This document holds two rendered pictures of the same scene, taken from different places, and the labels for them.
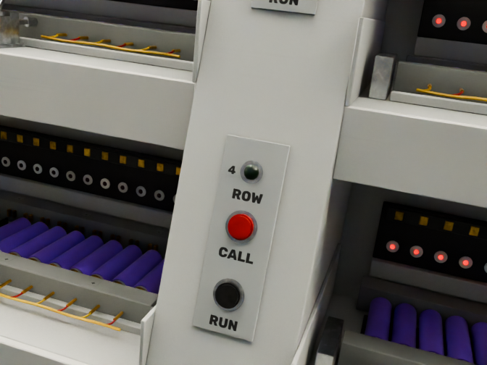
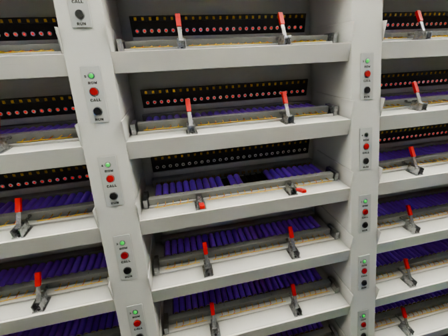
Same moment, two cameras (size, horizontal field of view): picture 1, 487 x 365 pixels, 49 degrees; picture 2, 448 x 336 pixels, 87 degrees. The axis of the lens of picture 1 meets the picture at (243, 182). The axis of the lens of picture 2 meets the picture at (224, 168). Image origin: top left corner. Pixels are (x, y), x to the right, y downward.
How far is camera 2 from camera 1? 0.68 m
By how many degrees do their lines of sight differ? 26
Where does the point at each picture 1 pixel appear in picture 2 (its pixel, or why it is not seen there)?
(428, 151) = (393, 121)
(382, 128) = (386, 119)
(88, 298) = (317, 178)
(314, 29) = (372, 101)
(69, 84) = (321, 127)
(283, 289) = (375, 155)
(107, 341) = (330, 184)
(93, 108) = (326, 131)
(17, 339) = (318, 191)
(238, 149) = (363, 131)
